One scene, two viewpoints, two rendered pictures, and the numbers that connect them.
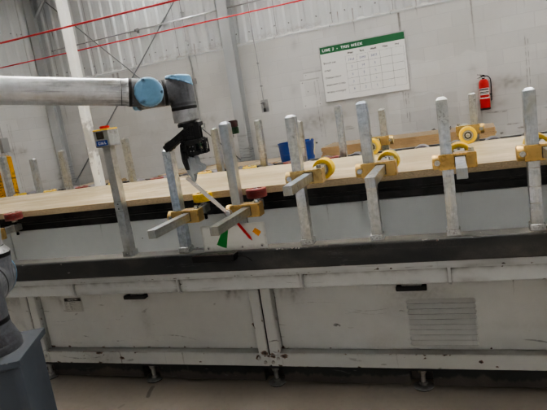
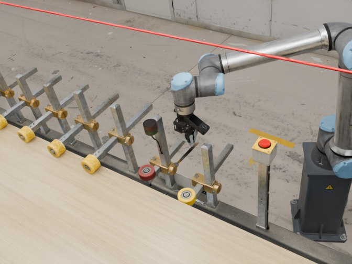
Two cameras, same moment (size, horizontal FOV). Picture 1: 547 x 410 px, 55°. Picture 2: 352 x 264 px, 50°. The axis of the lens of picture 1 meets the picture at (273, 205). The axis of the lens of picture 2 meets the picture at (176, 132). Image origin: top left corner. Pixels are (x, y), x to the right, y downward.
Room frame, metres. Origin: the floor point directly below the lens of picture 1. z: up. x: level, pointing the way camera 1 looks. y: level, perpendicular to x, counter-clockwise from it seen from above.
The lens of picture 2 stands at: (3.13, 0.67, 2.22)
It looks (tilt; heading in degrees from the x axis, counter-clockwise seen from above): 41 degrees down; 201
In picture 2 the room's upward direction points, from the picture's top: 10 degrees counter-clockwise
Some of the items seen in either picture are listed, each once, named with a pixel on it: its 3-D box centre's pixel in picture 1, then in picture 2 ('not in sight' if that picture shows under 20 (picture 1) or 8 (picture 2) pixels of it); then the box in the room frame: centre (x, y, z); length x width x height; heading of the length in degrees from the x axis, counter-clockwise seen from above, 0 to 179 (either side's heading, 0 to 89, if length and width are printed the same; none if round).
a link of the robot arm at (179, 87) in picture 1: (180, 92); (183, 89); (1.90, 0.26, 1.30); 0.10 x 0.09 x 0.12; 105
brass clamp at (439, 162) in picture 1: (454, 160); (56, 111); (1.67, -0.60, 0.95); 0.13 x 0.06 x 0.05; 70
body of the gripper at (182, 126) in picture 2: (192, 139); (185, 119); (1.90, 0.25, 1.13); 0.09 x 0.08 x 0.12; 70
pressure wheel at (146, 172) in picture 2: (257, 201); (148, 177); (2.02, 0.06, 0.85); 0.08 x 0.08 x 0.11
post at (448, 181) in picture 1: (448, 171); (61, 117); (1.68, -0.58, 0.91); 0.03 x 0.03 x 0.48; 70
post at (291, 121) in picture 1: (299, 182); (125, 140); (1.85, -0.10, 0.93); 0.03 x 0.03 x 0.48; 70
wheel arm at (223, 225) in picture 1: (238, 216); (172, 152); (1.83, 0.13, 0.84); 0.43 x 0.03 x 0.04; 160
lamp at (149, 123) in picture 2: not in sight; (153, 140); (1.98, 0.11, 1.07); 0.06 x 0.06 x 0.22; 70
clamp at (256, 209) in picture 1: (244, 209); (163, 166); (1.93, 0.11, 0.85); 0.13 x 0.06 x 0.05; 70
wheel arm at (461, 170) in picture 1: (460, 160); (57, 107); (1.64, -0.60, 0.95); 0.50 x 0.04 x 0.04; 160
